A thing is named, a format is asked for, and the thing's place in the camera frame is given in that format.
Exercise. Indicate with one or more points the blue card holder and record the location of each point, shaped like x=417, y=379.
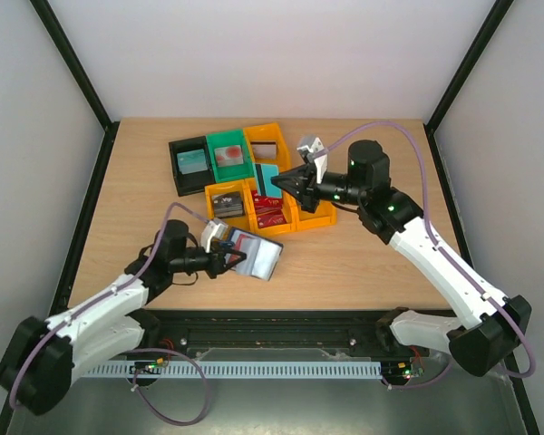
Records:
x=262, y=254

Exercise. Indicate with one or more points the yellow bin with red cards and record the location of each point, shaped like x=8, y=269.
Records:
x=270, y=232

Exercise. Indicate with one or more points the red white card stack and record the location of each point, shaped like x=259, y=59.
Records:
x=228, y=156

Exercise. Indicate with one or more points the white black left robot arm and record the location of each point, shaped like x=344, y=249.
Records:
x=44, y=358

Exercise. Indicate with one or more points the teal credit card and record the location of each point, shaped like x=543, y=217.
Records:
x=264, y=173

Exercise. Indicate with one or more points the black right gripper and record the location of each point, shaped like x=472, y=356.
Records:
x=310, y=189

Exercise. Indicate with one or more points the black left rear frame post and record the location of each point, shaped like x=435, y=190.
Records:
x=62, y=43

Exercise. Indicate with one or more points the white striped card stack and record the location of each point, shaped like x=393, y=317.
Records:
x=264, y=149

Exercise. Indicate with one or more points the yellow bin with dark cards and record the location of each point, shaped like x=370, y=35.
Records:
x=243, y=222

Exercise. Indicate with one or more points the black right rear frame post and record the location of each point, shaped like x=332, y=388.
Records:
x=482, y=38

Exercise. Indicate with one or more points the black frame post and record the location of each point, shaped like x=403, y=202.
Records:
x=482, y=38
x=62, y=43

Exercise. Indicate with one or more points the yellow rear bin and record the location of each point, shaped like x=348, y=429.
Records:
x=270, y=131

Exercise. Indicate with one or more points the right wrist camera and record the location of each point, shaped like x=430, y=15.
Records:
x=312, y=151

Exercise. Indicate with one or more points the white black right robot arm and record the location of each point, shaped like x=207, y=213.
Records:
x=400, y=223

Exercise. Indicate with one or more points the red VIP card stack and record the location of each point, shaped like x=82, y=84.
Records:
x=269, y=211

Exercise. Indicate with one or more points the black front frame rail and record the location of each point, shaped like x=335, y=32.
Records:
x=374, y=334

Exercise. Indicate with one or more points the green bin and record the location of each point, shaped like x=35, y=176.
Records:
x=226, y=138

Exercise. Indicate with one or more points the black bin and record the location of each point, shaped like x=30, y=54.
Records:
x=192, y=183

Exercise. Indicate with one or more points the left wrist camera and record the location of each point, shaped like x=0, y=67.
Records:
x=215, y=229

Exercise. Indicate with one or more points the white slotted cable duct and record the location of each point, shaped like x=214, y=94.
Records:
x=243, y=370

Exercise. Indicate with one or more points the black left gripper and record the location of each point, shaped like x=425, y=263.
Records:
x=218, y=260

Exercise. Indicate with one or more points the teal card stack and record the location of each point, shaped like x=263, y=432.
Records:
x=191, y=161

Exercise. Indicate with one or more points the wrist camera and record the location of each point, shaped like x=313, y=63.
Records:
x=312, y=151
x=215, y=229

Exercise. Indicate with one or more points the dark VIP card stack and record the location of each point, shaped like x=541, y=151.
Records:
x=228, y=205

